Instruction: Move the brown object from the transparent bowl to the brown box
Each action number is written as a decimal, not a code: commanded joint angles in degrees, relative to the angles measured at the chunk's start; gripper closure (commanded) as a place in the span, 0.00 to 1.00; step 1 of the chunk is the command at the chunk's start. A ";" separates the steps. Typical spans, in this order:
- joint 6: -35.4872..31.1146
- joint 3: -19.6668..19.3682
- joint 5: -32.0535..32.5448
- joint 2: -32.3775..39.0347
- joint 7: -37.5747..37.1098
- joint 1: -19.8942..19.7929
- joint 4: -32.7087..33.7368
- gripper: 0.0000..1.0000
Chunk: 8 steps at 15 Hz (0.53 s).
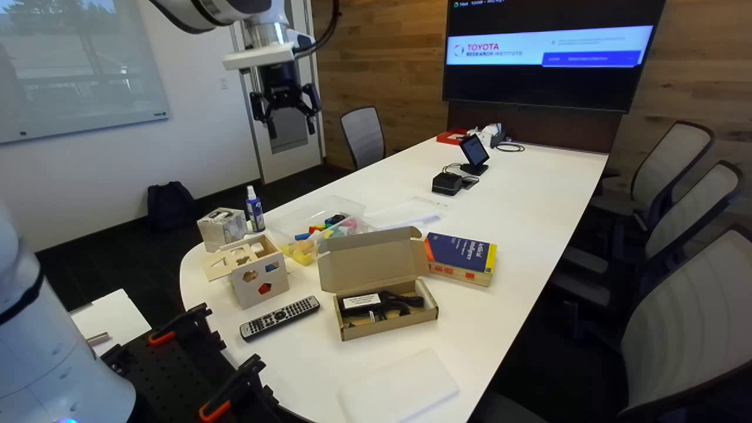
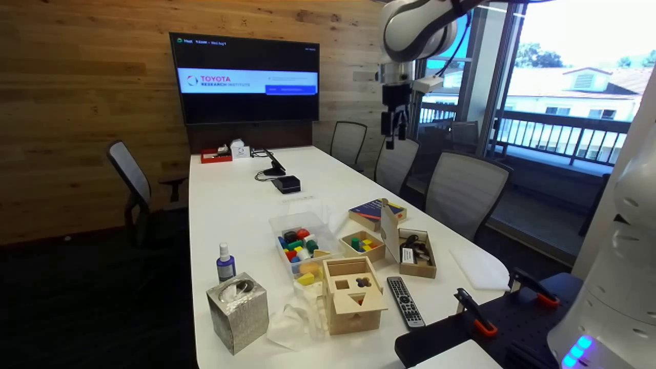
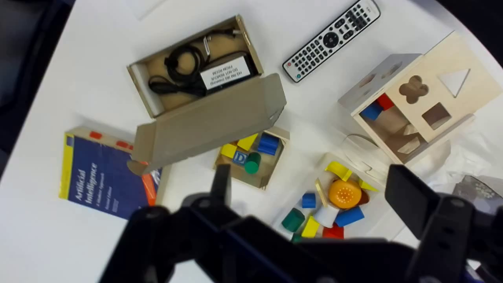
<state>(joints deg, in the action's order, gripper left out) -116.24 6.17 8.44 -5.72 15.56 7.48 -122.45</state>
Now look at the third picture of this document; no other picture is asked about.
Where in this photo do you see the red block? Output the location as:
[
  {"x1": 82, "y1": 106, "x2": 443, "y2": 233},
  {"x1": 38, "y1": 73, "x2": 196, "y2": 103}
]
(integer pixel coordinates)
[
  {"x1": 376, "y1": 93, "x2": 396, "y2": 112},
  {"x1": 321, "y1": 225, "x2": 346, "y2": 241}
]

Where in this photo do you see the small brown wooden box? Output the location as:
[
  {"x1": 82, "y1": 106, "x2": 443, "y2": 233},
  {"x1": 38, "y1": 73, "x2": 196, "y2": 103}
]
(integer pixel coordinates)
[{"x1": 212, "y1": 125, "x2": 291, "y2": 189}]

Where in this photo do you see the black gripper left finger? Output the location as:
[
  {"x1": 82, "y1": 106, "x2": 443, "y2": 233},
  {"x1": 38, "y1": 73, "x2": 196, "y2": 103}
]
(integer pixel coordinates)
[{"x1": 99, "y1": 164, "x2": 248, "y2": 283}]

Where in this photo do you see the black adapter with white label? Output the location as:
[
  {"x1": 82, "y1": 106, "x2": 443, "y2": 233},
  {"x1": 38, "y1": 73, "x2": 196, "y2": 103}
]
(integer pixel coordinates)
[{"x1": 196, "y1": 51, "x2": 262, "y2": 96}]

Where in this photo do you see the open brown cardboard box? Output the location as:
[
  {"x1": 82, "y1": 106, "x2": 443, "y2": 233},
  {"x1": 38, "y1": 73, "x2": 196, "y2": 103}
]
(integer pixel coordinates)
[{"x1": 126, "y1": 15, "x2": 289, "y2": 178}]

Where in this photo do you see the white plastic bag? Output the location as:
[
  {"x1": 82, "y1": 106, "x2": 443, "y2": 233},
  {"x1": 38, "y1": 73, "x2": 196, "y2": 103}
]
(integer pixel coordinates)
[{"x1": 418, "y1": 120, "x2": 503, "y2": 195}]

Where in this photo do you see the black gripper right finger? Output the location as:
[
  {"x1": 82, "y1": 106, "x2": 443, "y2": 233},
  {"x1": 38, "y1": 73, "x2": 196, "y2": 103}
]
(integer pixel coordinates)
[{"x1": 385, "y1": 164, "x2": 478, "y2": 283}]

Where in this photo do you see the grey remote control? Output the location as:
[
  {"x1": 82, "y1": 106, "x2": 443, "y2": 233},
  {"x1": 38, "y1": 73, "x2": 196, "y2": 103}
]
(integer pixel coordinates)
[{"x1": 281, "y1": 0, "x2": 384, "y2": 85}]

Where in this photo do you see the black coiled cable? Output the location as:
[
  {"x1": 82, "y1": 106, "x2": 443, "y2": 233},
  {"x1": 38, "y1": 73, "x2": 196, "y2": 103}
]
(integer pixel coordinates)
[{"x1": 146, "y1": 30, "x2": 242, "y2": 100}]

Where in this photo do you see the grey packet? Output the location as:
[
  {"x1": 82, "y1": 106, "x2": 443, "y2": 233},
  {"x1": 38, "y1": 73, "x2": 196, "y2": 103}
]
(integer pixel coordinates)
[{"x1": 453, "y1": 175, "x2": 503, "y2": 218}]

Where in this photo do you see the blue artificial intelligence book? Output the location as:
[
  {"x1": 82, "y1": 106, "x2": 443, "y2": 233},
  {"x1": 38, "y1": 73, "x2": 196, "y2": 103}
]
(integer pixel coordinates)
[{"x1": 58, "y1": 125, "x2": 171, "y2": 221}]

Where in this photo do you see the long yellow block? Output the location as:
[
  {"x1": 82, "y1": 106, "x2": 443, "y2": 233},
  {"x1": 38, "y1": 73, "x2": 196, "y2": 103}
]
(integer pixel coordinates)
[{"x1": 236, "y1": 133, "x2": 261, "y2": 155}]

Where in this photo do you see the yellow cube block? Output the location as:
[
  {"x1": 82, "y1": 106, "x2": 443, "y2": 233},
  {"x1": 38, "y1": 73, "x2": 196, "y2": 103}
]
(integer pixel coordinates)
[{"x1": 218, "y1": 144, "x2": 239, "y2": 161}]

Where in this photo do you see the wooden shape sorter box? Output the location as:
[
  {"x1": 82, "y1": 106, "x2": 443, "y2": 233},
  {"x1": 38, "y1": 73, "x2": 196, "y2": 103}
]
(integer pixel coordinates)
[{"x1": 336, "y1": 30, "x2": 503, "y2": 166}]

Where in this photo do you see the blue printed block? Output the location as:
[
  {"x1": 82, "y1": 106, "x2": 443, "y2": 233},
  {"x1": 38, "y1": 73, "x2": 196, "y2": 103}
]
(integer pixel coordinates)
[{"x1": 233, "y1": 150, "x2": 250, "y2": 167}]

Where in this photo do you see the natural wood block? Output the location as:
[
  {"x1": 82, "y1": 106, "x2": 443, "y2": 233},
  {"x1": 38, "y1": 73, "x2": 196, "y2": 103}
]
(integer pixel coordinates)
[{"x1": 399, "y1": 125, "x2": 428, "y2": 158}]

